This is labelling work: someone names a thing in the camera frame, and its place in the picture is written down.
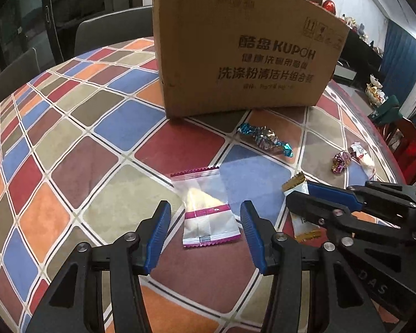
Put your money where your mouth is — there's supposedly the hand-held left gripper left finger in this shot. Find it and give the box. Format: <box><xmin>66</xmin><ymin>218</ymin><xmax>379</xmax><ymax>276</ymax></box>
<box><xmin>24</xmin><ymin>200</ymin><xmax>173</xmax><ymax>333</ymax></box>

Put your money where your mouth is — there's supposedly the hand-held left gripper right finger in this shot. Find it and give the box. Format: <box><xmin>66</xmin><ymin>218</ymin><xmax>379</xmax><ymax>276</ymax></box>
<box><xmin>240</xmin><ymin>200</ymin><xmax>387</xmax><ymax>333</ymax></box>

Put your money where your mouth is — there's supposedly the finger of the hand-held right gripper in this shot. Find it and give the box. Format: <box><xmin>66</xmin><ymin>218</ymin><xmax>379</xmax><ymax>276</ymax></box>
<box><xmin>286</xmin><ymin>191</ymin><xmax>416</xmax><ymax>243</ymax></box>
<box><xmin>306</xmin><ymin>180</ymin><xmax>416</xmax><ymax>216</ymax></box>

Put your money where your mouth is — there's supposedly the white gold-edged snack packet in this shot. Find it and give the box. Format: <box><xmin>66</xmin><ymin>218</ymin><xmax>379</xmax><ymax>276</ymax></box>
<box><xmin>281</xmin><ymin>172</ymin><xmax>323</xmax><ymax>244</ymax></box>

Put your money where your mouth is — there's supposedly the clear pink-edged snack packet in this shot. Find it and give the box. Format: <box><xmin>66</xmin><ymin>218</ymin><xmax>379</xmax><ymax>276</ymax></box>
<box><xmin>170</xmin><ymin>167</ymin><xmax>243</xmax><ymax>250</ymax></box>

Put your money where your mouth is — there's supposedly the brown cardboard box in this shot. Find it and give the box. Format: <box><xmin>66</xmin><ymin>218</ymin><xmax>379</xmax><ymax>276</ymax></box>
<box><xmin>152</xmin><ymin>0</ymin><xmax>351</xmax><ymax>119</ymax></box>

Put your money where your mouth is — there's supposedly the purple gold wrapped candy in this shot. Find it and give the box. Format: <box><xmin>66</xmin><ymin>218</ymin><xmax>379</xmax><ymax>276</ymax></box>
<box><xmin>330</xmin><ymin>150</ymin><xmax>352</xmax><ymax>175</ymax></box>

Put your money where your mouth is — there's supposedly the white red-ended snack packet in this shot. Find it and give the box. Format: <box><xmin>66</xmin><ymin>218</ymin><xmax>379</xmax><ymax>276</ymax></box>
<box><xmin>348</xmin><ymin>142</ymin><xmax>377</xmax><ymax>178</ymax></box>

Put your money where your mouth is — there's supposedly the blue twist-wrapped candy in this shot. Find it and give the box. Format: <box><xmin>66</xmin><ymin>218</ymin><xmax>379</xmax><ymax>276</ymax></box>
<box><xmin>236</xmin><ymin>122</ymin><xmax>295</xmax><ymax>158</ymax></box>

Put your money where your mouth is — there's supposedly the brown wooden chair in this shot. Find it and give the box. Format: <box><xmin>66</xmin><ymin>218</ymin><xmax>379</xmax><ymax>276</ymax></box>
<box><xmin>385</xmin><ymin>116</ymin><xmax>416</xmax><ymax>185</ymax></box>

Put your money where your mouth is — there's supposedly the dark green garment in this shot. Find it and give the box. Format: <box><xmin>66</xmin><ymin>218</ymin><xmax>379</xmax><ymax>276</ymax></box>
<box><xmin>366</xmin><ymin>95</ymin><xmax>401</xmax><ymax>126</ymax></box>

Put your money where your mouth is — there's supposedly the checkered colourful tablecloth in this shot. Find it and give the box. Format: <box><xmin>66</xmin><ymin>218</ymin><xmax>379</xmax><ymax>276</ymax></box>
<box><xmin>0</xmin><ymin>36</ymin><xmax>416</xmax><ymax>333</ymax></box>

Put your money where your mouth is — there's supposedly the white low cabinet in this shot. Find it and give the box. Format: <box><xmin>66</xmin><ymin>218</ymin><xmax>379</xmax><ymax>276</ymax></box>
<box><xmin>333</xmin><ymin>60</ymin><xmax>360</xmax><ymax>80</ymax></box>

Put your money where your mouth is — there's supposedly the black sideboard cabinet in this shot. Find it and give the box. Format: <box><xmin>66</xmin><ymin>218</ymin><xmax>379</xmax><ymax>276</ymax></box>
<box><xmin>340</xmin><ymin>24</ymin><xmax>389</xmax><ymax>74</ymax></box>

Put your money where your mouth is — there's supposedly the blue curtain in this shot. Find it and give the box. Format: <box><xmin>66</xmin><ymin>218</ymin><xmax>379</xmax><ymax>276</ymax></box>
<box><xmin>379</xmin><ymin>19</ymin><xmax>416</xmax><ymax>119</ymax></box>

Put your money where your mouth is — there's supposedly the grey dining chair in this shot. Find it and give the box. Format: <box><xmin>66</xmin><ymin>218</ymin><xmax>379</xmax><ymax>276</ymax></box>
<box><xmin>74</xmin><ymin>5</ymin><xmax>154</xmax><ymax>56</ymax></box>
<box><xmin>0</xmin><ymin>46</ymin><xmax>53</xmax><ymax>105</ymax></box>

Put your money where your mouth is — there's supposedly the black glass sliding door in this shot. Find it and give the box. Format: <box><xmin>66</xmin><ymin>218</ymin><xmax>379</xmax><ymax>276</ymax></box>
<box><xmin>0</xmin><ymin>0</ymin><xmax>153</xmax><ymax>88</ymax></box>

